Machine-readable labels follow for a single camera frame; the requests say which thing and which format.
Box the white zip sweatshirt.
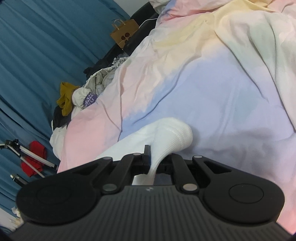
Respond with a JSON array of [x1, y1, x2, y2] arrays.
[[96, 118, 193, 186]]

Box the grey white crumpled clothes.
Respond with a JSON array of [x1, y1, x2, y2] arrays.
[[72, 56, 128, 109]]

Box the white puffer jacket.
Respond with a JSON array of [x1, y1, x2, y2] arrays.
[[50, 121, 67, 160]]

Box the black garment on pile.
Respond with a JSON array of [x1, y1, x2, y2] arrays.
[[53, 106, 72, 130]]

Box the red garment on stand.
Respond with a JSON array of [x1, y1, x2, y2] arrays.
[[21, 141, 47, 177]]

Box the mustard yellow garment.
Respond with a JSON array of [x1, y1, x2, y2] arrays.
[[57, 82, 79, 116]]

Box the pastel tie-dye duvet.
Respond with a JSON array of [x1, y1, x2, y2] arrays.
[[58, 1, 295, 233]]

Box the garment steamer stand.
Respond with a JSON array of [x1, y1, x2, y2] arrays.
[[1, 139, 59, 187]]

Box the brown paper shopping bag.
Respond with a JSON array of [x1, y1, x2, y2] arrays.
[[110, 19, 139, 49]]

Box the blue curtain right panel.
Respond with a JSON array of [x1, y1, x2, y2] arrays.
[[0, 0, 131, 209]]

